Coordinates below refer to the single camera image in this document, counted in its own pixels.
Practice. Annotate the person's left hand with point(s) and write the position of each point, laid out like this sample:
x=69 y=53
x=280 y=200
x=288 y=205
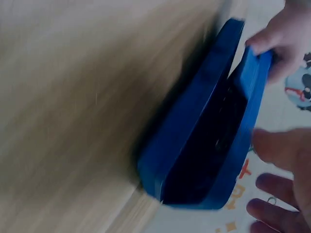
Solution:
x=289 y=29

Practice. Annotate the person's right thumb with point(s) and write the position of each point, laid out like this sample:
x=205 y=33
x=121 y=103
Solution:
x=274 y=148

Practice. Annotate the person's left thumb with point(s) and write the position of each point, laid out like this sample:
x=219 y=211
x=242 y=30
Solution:
x=261 y=41

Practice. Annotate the person's left fingers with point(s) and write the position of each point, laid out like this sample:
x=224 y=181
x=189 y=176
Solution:
x=284 y=65

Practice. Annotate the blue plastic case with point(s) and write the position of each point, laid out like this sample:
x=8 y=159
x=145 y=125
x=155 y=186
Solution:
x=194 y=102

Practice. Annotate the person's right hand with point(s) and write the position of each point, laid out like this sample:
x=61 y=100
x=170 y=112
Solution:
x=301 y=170

